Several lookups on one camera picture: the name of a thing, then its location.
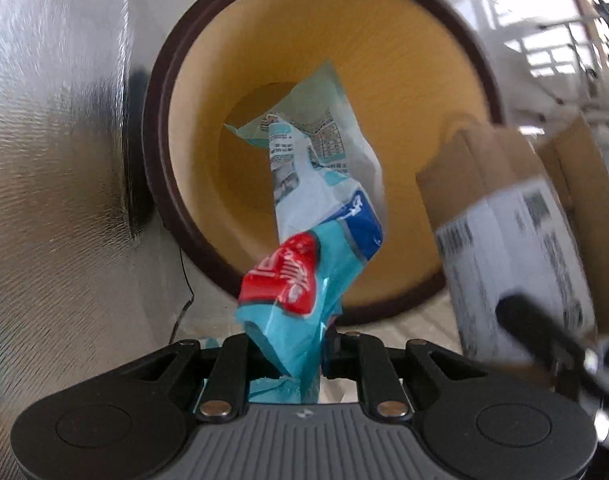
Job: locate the cardboard box with white label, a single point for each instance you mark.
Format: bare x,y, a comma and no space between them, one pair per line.
514,240

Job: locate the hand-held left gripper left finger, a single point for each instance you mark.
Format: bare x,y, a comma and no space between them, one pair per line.
232,366

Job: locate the teal and red snack wrapper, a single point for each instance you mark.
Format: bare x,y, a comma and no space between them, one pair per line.
314,240

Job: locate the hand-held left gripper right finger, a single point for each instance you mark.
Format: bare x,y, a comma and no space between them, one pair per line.
370,366

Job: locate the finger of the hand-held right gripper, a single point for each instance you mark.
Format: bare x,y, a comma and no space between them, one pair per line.
539,332

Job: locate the yellow bin with brown rim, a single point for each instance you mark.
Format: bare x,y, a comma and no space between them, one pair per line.
219,85

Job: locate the silver foil sheet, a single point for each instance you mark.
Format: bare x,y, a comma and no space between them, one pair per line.
59,160

